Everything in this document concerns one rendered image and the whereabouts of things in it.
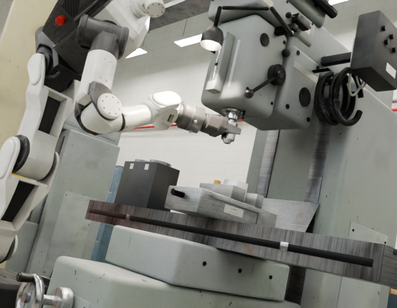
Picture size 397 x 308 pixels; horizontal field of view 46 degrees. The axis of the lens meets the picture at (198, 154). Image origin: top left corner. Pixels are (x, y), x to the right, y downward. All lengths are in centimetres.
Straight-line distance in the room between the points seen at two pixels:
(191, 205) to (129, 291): 30
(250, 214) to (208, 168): 648
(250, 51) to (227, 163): 612
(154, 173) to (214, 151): 620
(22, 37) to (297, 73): 191
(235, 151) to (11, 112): 508
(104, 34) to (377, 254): 98
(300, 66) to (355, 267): 86
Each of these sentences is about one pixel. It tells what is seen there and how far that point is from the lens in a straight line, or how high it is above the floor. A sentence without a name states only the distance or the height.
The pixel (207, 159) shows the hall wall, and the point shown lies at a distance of 800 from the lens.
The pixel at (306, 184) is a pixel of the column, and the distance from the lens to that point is 179.
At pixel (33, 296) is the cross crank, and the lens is 121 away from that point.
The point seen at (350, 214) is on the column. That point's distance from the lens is 178.
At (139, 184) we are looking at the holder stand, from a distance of 181.
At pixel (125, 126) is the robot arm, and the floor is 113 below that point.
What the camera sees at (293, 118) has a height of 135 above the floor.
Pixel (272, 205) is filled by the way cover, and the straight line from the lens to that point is 183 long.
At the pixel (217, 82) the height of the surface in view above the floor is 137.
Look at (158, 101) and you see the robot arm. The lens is 145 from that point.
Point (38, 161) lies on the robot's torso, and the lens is 176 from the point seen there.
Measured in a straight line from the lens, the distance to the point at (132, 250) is 140.
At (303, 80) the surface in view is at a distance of 173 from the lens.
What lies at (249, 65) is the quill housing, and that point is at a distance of 154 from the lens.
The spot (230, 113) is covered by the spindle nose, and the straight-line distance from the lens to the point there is 158.
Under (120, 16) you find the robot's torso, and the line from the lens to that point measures 161.
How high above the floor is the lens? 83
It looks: 11 degrees up
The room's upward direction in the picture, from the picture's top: 13 degrees clockwise
